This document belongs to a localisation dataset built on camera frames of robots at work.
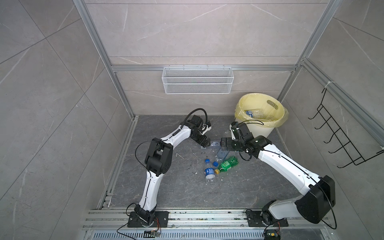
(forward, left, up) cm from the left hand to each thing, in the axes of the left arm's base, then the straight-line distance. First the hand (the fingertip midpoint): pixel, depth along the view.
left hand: (204, 137), depth 98 cm
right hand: (-11, -11, +11) cm, 19 cm away
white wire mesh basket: (+32, +4, +23) cm, 40 cm away
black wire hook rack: (-27, -60, +24) cm, 70 cm away
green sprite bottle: (-19, -12, -2) cm, 23 cm away
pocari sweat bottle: (+10, -34, +12) cm, 37 cm away
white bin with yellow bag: (+5, -43, +16) cm, 46 cm away
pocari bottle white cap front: (-23, -1, -1) cm, 23 cm away
